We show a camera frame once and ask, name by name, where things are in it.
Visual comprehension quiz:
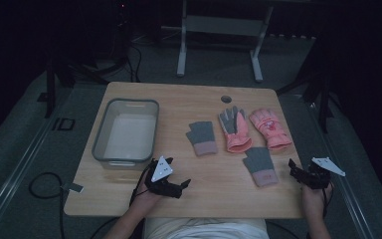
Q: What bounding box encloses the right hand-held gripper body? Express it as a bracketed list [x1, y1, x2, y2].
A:
[297, 156, 346, 190]

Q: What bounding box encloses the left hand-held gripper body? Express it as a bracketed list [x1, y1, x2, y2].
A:
[144, 155, 183, 199]

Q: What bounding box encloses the grey fingerless glove pink cuff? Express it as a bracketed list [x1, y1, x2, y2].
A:
[185, 120, 219, 157]
[242, 146, 279, 188]

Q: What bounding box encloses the grey plastic bin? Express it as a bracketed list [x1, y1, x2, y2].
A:
[92, 98, 160, 171]

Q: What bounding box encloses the pink glove with grey palm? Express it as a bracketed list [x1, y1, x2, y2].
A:
[217, 105, 254, 154]

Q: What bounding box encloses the person's right hand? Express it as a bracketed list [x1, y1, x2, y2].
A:
[300, 183, 334, 217]

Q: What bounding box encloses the person's left hand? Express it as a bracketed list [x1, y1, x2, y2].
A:
[130, 183, 163, 217]

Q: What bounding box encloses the pink glove with print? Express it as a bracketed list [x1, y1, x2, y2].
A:
[249, 108, 293, 151]

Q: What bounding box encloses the person's white shirt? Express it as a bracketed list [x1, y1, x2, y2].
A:
[143, 217, 271, 239]

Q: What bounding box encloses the black tripod stand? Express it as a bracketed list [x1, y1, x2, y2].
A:
[44, 0, 142, 119]
[277, 33, 344, 133]

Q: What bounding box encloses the grey tape piece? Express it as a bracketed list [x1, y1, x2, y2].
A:
[61, 182, 85, 194]

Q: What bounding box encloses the metal floor rail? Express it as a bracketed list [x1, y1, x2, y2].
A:
[0, 106, 69, 235]
[304, 101, 377, 239]

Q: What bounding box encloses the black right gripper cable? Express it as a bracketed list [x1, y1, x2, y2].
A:
[321, 182, 335, 219]

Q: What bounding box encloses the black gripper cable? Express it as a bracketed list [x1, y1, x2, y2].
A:
[321, 182, 335, 219]
[89, 162, 153, 239]

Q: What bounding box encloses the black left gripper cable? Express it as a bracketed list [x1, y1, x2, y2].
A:
[89, 162, 153, 239]

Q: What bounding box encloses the black floor cable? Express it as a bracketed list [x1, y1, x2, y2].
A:
[29, 171, 68, 239]

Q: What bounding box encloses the white metal desk frame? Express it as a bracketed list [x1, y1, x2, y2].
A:
[176, 0, 275, 84]

